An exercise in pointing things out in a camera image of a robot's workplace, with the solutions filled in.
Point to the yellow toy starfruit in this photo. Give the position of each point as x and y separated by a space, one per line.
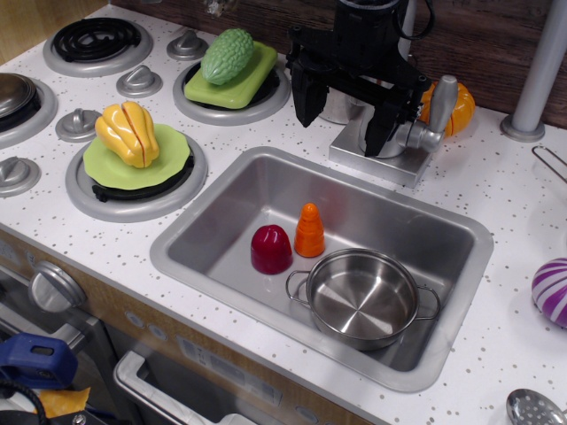
128 130

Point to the small steel pot with handles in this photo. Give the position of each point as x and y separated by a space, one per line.
362 298

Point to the orange toy carrot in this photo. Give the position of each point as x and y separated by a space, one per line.
309 236

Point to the silver stove knob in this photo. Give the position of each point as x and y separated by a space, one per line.
140 82
77 126
187 47
18 175

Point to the light green rectangular tray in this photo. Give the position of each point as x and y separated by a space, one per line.
237 93

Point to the front right stove burner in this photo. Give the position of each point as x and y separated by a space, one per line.
79 191

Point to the blue clamp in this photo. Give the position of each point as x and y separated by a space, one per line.
39 362

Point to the silver oven dial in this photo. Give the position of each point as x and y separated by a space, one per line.
53 290

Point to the dark red toy pepper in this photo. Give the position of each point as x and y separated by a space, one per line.
271 250

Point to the stove burner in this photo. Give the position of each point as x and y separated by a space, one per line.
272 96
21 127
97 47
79 191

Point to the purple white striped ball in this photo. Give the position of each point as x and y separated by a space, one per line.
549 291

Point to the silver oven door handle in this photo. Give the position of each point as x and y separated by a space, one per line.
126 377

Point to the tall steel pot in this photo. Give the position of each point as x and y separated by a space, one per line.
341 108

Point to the wire utensil handle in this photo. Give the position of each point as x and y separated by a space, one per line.
551 160

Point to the grey vertical pole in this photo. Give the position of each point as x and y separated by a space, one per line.
524 124

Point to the steel pot lid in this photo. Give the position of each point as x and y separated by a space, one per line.
18 94

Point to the silver stove knob lower middle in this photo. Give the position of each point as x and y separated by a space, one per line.
77 126

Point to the back left stove burner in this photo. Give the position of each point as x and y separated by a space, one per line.
97 47

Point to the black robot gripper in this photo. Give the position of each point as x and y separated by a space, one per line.
359 56

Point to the front left stove burner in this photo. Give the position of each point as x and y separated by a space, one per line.
21 127

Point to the silver toy faucet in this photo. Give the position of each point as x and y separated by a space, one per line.
408 152

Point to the steel slotted spoon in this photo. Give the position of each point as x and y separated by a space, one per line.
530 407

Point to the light green round plate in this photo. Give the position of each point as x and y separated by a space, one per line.
107 168

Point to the silver sink basin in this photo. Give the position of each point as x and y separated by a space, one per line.
209 248

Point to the silver stove knob upper middle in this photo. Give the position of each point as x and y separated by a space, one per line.
140 82

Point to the silver stove knob bottom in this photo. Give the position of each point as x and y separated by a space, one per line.
18 175

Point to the orange toy pumpkin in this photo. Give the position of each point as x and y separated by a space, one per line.
462 114

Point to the green toy bitter melon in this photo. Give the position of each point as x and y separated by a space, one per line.
227 56

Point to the back right stove burner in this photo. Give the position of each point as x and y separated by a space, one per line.
272 96

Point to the silver stove knob top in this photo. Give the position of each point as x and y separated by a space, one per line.
187 47

